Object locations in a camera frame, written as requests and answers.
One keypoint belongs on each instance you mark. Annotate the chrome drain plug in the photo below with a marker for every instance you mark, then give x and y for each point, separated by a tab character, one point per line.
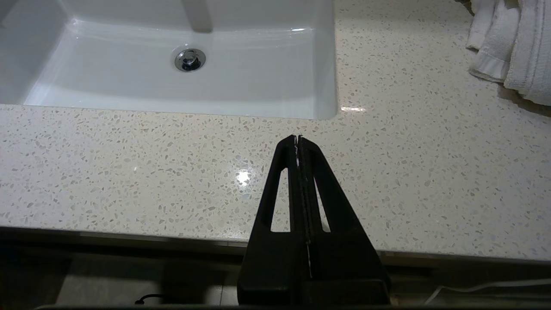
190	59

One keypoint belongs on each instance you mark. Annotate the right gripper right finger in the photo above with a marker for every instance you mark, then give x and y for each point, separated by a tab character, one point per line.
340	258

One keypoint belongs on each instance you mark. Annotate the white ceramic sink basin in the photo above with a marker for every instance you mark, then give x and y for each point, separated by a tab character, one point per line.
129	77

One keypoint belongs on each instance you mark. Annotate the white towel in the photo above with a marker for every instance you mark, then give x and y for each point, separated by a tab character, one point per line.
516	51

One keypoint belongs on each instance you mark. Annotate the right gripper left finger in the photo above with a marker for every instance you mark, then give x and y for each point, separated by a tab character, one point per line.
280	254

